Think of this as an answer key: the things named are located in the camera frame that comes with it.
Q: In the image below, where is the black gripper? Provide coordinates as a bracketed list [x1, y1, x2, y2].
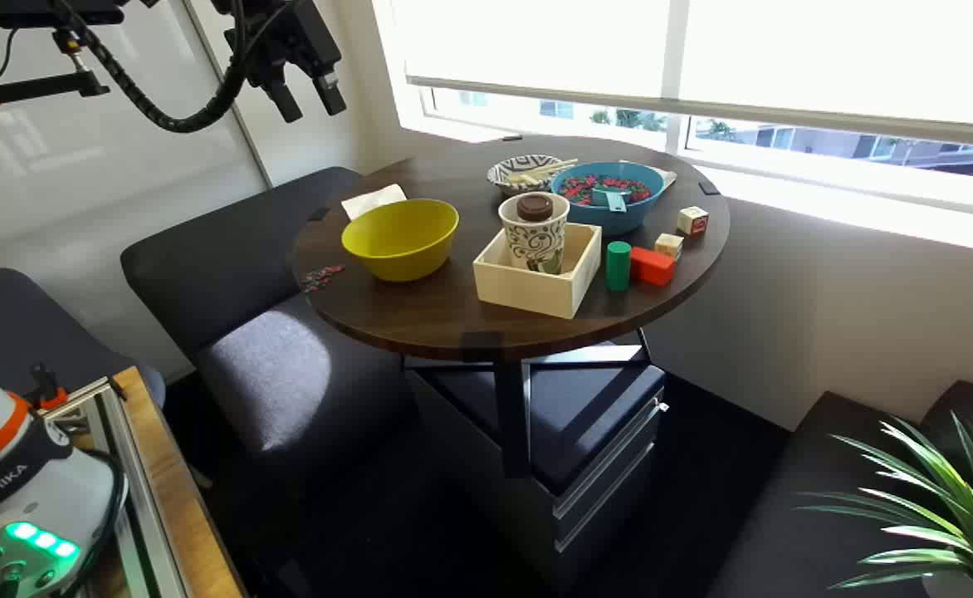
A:
[213, 0, 351, 126]

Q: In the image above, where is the green cylinder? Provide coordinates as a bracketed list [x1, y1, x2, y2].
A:
[605, 239, 634, 296]

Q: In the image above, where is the yellow bowl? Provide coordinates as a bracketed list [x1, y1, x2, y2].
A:
[338, 196, 466, 285]

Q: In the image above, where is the blue bowl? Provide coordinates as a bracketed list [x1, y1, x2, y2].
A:
[547, 159, 673, 239]

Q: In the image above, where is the blue patterned paper plate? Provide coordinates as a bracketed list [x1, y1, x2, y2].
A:
[484, 148, 581, 198]

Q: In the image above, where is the round dark wooden table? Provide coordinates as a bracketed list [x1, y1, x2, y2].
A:
[290, 135, 735, 478]

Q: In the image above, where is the patterned white paper cup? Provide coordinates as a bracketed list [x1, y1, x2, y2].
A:
[494, 188, 575, 273]

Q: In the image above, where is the colourful beads pile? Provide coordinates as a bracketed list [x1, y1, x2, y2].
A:
[565, 173, 657, 209]

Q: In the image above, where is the cream wooden box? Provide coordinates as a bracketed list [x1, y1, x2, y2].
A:
[472, 218, 605, 321]

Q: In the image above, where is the blue-grey upholstered seat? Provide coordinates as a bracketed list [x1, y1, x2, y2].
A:
[0, 224, 171, 410]

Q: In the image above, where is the wooden cube with red print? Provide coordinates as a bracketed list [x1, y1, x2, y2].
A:
[673, 202, 712, 239]

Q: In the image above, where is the wooden robot platform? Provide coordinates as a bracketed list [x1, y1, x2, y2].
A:
[105, 363, 246, 598]

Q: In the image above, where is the grey cushioned drawer cabinet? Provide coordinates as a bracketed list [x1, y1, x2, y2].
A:
[404, 342, 672, 591]

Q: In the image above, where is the white window blind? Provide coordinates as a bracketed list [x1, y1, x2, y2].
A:
[402, 0, 973, 148]

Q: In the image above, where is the dark sofa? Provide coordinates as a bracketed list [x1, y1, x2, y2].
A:
[712, 379, 973, 598]

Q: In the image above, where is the green potted plant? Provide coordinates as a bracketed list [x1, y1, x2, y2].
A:
[797, 409, 973, 598]

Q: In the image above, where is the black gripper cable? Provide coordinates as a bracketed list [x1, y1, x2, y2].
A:
[51, 0, 280, 135]

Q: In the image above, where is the black camera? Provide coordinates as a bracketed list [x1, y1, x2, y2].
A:
[0, 0, 131, 31]

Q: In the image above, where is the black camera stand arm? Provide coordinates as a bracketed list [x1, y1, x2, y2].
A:
[0, 67, 114, 116]

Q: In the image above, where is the aluminium profile frame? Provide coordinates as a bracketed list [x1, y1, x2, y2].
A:
[41, 375, 194, 598]

